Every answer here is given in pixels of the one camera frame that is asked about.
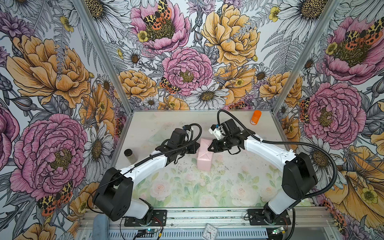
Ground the orange plastic bottle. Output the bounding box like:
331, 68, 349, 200
250, 110, 262, 125

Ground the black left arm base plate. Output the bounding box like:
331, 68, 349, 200
124, 209, 168, 227

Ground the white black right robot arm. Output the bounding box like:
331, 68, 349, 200
208, 119, 318, 224

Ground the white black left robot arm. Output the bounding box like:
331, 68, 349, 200
89, 124, 203, 226

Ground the aluminium frame rail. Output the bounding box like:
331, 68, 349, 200
75, 207, 343, 240

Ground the grey cloth roll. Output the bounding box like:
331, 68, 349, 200
92, 214, 109, 240

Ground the small white clock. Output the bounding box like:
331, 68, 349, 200
202, 224, 219, 240

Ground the black corrugated cable conduit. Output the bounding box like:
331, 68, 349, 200
216, 109, 338, 199

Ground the small jar with dark lid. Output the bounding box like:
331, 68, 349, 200
124, 149, 138, 164

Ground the green circuit board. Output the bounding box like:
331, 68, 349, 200
138, 228, 161, 235

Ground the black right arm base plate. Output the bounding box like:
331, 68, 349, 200
244, 209, 292, 226

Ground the purple and pink wrapping paper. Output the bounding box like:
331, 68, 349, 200
197, 139, 213, 172

